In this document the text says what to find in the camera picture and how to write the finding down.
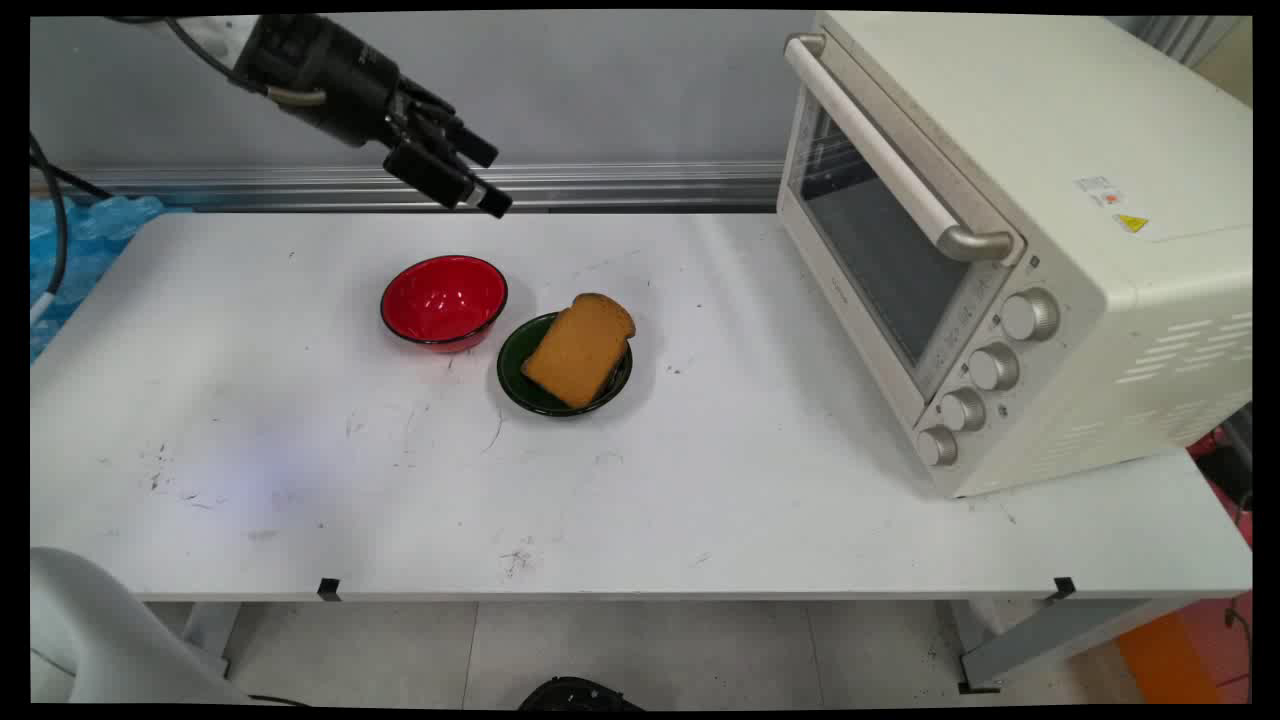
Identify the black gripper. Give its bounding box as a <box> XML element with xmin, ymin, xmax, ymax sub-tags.
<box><xmin>233</xmin><ymin>14</ymin><xmax>514</xmax><ymax>219</ymax></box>

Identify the glass oven door with handle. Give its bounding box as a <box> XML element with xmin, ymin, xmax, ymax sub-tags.
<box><xmin>777</xmin><ymin>33</ymin><xmax>1028</xmax><ymax>431</ymax></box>

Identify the red bowl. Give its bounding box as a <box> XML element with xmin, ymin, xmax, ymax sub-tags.
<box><xmin>379</xmin><ymin>255</ymin><xmax>509</xmax><ymax>354</ymax></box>

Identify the dark green bowl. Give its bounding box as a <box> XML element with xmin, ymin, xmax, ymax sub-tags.
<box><xmin>496</xmin><ymin>311</ymin><xmax>634</xmax><ymax>418</ymax></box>

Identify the brown bread slice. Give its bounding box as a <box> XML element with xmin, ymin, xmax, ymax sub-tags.
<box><xmin>520</xmin><ymin>292</ymin><xmax>637</xmax><ymax>410</ymax></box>

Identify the grey table leg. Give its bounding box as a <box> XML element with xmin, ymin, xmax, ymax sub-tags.
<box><xmin>178</xmin><ymin>600</ymin><xmax>243</xmax><ymax>683</ymax></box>

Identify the black round floor object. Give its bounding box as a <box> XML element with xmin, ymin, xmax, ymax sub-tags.
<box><xmin>518</xmin><ymin>677</ymin><xmax>646</xmax><ymax>711</ymax></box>

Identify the silver oven knob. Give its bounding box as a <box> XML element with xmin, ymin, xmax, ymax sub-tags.
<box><xmin>966</xmin><ymin>342</ymin><xmax>1021</xmax><ymax>393</ymax></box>
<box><xmin>1000</xmin><ymin>288</ymin><xmax>1061</xmax><ymax>344</ymax></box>
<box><xmin>938</xmin><ymin>387</ymin><xmax>988</xmax><ymax>434</ymax></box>
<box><xmin>916</xmin><ymin>425</ymin><xmax>959</xmax><ymax>468</ymax></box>

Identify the cream toaster oven body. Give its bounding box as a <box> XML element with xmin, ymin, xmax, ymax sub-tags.
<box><xmin>777</xmin><ymin>12</ymin><xmax>1253</xmax><ymax>499</ymax></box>

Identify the grey table leg brace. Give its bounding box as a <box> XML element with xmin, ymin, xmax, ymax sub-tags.
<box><xmin>948</xmin><ymin>598</ymin><xmax>1206</xmax><ymax>695</ymax></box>

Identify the red object beside table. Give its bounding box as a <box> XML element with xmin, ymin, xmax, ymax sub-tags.
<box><xmin>1188</xmin><ymin>424</ymin><xmax>1253</xmax><ymax>549</ymax></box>

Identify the aluminium wall rail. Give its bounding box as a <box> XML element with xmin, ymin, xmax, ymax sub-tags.
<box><xmin>30</xmin><ymin>161</ymin><xmax>787</xmax><ymax>214</ymax></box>

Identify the thin black cable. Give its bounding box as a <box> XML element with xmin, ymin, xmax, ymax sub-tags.
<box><xmin>30</xmin><ymin>160</ymin><xmax>113</xmax><ymax>200</ymax></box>

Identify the black cable with white tape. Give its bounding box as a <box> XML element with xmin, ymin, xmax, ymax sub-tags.
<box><xmin>30</xmin><ymin>132</ymin><xmax>71</xmax><ymax>323</ymax></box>

